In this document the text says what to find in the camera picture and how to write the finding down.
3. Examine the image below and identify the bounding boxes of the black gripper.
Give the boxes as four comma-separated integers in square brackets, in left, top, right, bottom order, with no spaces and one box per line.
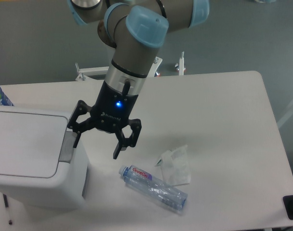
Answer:
[67,81,142,160]

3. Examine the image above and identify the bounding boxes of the white push-lid trash can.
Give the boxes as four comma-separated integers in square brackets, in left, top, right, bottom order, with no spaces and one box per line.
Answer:
[0,106,90,209]

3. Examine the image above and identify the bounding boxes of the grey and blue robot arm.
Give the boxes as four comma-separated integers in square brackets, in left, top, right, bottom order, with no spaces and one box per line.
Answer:
[68,0,210,159]

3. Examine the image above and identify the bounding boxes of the clear plastic water bottle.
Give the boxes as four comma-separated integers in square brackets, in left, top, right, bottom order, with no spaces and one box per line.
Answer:
[119,165,188,211]

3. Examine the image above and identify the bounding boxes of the clear crumpled plastic bag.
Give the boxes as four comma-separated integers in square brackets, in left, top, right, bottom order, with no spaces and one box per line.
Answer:
[155,144,191,186]

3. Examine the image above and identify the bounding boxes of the white stand leg with foot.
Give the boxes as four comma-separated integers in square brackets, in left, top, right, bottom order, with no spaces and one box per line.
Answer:
[175,51,186,76]

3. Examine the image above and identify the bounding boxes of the black pen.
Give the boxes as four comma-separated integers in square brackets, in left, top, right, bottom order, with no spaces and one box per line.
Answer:
[3,194,13,225]

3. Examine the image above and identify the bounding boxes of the black device at table edge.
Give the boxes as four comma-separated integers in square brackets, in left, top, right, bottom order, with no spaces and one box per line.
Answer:
[283,195,293,220]

